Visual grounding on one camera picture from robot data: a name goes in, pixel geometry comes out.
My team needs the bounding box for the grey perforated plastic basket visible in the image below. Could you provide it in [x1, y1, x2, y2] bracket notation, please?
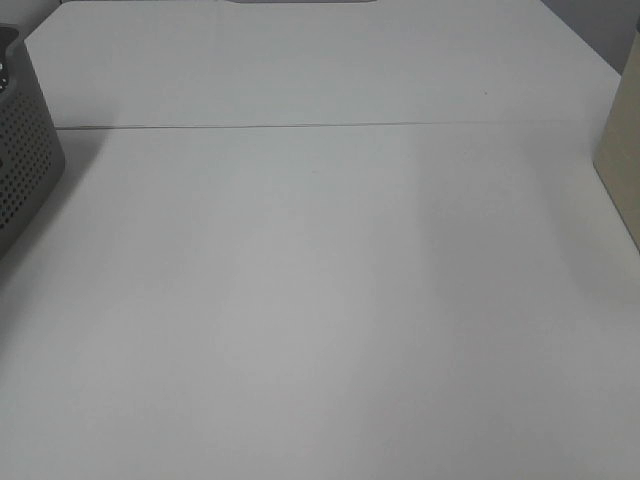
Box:
[1, 24, 66, 255]

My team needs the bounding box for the beige box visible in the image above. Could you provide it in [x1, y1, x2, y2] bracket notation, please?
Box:
[594, 30, 640, 248]

